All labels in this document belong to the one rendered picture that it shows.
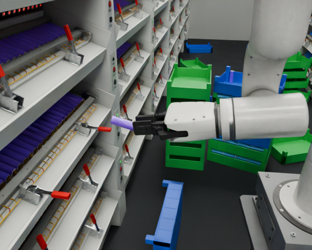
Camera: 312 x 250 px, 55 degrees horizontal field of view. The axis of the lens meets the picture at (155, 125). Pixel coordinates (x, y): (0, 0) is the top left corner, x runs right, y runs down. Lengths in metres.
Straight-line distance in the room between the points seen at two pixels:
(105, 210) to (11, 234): 0.61
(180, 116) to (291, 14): 0.26
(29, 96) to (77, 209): 0.41
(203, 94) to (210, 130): 0.83
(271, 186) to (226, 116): 0.41
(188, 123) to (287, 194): 0.44
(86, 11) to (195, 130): 0.51
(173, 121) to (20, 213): 0.33
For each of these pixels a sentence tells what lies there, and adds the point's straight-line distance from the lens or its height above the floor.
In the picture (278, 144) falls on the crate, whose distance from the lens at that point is 1.94.
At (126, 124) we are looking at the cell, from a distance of 0.64.
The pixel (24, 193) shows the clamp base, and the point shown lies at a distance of 0.65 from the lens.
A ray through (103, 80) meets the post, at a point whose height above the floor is 0.63.
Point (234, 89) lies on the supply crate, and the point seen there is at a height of 0.44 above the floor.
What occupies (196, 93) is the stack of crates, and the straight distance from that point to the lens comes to 1.40.
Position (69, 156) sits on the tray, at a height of 0.54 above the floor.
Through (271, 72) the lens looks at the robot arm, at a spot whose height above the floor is 0.76.
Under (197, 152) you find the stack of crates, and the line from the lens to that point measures 1.55.
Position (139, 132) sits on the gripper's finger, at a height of 0.64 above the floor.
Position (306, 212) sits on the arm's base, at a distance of 0.87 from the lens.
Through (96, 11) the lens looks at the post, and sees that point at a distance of 0.92.
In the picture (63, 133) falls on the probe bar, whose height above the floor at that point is 0.58.
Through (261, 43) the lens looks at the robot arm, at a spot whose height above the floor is 0.84.
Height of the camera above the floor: 0.95
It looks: 28 degrees down
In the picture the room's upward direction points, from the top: straight up
